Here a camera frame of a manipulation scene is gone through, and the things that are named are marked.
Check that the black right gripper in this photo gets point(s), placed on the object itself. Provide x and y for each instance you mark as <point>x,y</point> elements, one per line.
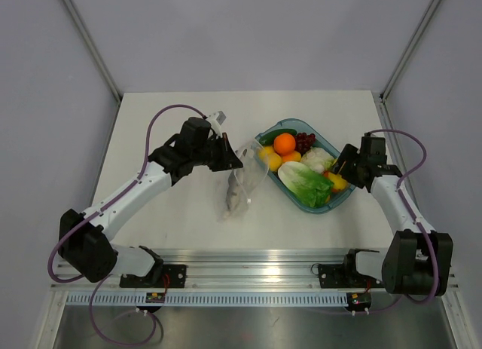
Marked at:
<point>349,153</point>

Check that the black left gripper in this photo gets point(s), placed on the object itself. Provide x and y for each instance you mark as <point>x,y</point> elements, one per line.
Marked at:
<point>229,160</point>

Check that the yellow bell pepper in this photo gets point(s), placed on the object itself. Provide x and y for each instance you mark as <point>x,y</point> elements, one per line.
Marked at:
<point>339,183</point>

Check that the grey toy fish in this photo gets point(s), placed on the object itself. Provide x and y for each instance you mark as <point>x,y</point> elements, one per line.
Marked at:
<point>241,184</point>

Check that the clear dotted zip bag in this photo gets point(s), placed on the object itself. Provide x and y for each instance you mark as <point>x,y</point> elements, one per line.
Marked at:
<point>248,155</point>

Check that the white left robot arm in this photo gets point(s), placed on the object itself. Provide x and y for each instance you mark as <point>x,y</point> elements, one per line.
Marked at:
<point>85,239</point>

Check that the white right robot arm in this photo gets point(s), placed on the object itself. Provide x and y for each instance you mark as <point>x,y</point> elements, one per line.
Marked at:
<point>417,262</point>

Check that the white cauliflower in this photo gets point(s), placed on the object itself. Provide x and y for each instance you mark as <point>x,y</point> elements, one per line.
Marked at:
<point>318,160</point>

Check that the green white lettuce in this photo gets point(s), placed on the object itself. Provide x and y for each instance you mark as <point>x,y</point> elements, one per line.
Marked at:
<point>310,188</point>

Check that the red grapes bunch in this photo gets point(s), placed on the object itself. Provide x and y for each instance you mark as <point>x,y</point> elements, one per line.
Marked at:
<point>304,142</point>

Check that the orange persimmon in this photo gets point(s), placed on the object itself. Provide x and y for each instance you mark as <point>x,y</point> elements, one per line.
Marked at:
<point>292,156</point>

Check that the yellow lemon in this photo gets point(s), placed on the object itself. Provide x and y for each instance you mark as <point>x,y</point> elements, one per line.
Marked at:
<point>265,151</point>

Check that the orange fruit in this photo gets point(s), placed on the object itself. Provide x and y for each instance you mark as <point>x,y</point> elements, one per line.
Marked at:
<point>284,144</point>

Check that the teal plastic basket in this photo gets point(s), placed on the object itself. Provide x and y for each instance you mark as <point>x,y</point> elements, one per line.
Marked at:
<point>301,126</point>

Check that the green cucumber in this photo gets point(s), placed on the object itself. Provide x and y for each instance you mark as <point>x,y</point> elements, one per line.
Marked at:
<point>268,138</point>

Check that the yellow peach fruit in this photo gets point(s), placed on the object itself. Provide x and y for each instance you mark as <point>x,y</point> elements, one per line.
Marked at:
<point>273,162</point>

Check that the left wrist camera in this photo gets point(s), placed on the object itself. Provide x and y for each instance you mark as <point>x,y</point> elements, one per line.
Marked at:
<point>216,118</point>

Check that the aluminium mounting rail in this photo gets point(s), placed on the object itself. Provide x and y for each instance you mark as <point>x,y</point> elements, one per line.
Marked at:
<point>226,270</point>

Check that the right aluminium frame post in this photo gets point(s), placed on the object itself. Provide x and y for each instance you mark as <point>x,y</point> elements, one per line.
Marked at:
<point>414,41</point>

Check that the aluminium frame post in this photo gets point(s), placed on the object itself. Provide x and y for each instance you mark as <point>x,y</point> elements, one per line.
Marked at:
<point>414,41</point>
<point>89,43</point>

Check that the white slotted cable duct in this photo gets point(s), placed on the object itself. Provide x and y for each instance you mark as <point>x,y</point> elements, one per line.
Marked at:
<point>211,299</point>

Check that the left aluminium frame post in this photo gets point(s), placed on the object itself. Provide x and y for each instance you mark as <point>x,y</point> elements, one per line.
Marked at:
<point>89,43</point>

